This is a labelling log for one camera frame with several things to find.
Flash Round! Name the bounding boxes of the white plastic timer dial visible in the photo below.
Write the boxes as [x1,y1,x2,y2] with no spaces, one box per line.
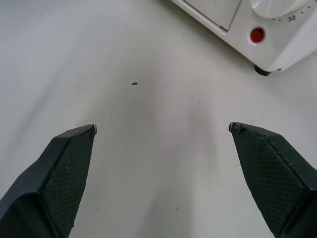
[249,0,309,19]

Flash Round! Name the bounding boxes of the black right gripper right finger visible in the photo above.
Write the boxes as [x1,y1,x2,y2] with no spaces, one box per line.
[228,121,317,238]

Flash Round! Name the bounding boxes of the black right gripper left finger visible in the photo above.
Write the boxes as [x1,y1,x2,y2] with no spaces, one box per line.
[0,124,98,238]

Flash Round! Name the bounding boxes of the red indicator light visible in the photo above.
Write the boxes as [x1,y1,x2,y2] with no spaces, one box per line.
[248,26,265,45]

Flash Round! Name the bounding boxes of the white toaster oven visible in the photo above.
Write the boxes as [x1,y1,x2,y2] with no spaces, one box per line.
[169,0,317,77]

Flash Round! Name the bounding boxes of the black rubber appliance foot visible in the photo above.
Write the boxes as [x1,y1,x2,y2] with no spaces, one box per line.
[256,65,272,77]

